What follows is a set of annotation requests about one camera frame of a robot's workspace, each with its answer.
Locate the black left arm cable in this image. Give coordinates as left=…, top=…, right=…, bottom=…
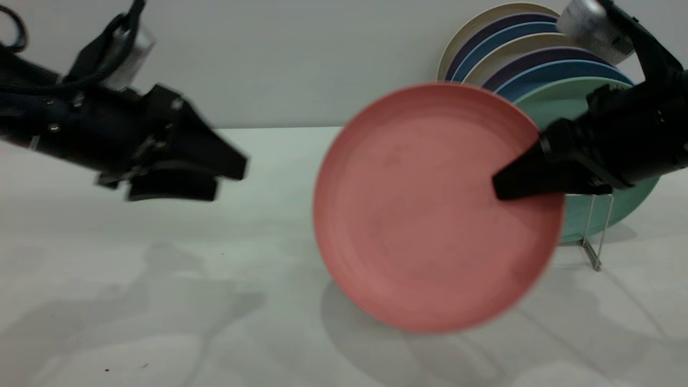
left=0, top=0, right=147, bottom=89

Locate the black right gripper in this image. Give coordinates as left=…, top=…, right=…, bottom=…
left=491, top=69, right=688, bottom=202

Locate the dark purple round plate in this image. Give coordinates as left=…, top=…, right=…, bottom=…
left=481, top=47, right=613, bottom=92
left=445, top=13, right=560, bottom=82

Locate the pink round plate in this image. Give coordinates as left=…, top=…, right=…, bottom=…
left=313, top=82, right=566, bottom=334

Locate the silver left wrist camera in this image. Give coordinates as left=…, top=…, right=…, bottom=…
left=102, top=24, right=156, bottom=90

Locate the green round plate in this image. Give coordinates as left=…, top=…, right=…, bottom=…
left=513, top=77, right=662, bottom=245

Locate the beige round plate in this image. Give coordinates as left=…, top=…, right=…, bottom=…
left=462, top=33, right=578, bottom=87
left=436, top=3, right=562, bottom=82

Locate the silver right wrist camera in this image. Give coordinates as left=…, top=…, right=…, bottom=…
left=556, top=0, right=636, bottom=64

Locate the metal wire plate rack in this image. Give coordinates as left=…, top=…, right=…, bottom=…
left=580, top=192, right=614, bottom=272

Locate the blue round plate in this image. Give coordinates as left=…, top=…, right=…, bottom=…
left=451, top=23, right=562, bottom=82
left=494, top=60, right=635, bottom=103

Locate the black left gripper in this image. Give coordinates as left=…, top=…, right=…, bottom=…
left=67, top=84, right=249, bottom=203

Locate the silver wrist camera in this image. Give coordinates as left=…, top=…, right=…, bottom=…
left=102, top=24, right=156, bottom=90
left=556, top=0, right=636, bottom=64

